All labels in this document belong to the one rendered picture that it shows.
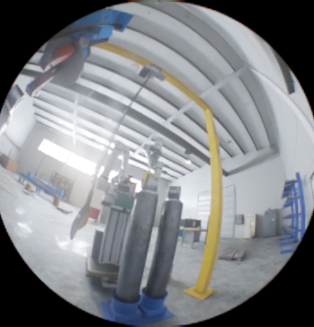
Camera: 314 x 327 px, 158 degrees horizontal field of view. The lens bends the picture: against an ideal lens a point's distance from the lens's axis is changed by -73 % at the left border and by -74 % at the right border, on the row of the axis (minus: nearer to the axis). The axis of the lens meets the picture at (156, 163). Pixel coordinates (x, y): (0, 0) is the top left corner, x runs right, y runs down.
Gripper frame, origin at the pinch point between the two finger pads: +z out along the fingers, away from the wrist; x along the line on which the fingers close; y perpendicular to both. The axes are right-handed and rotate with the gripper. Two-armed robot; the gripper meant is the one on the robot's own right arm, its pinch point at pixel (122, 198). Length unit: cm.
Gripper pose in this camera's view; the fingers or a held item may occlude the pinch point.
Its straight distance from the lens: 110.1
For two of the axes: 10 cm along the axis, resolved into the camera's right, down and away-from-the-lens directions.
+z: 1.8, 7.4, -6.5
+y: -6.4, 5.9, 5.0
